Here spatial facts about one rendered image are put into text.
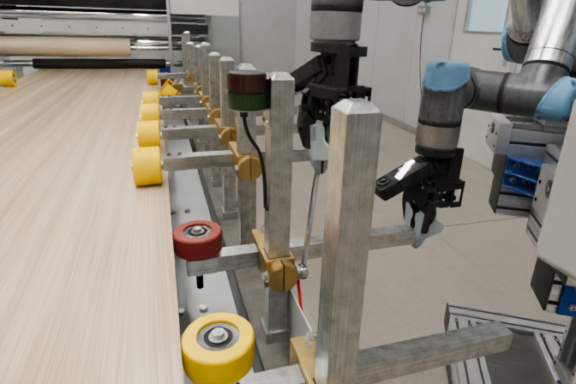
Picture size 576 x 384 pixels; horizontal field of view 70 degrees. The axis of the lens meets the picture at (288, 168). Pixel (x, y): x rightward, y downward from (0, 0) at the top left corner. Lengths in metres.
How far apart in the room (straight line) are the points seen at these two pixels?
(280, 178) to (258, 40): 9.14
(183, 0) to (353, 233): 2.80
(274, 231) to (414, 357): 0.27
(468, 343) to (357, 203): 0.33
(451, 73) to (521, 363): 1.14
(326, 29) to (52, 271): 0.51
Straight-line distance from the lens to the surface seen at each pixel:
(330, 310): 0.44
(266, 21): 9.76
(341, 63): 0.61
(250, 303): 0.87
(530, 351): 1.72
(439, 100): 0.76
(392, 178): 0.78
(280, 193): 0.64
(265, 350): 0.78
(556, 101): 0.81
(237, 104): 0.58
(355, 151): 0.37
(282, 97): 0.59
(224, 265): 0.72
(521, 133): 1.28
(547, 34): 0.86
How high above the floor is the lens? 1.23
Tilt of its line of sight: 19 degrees down
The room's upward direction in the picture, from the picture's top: 2 degrees clockwise
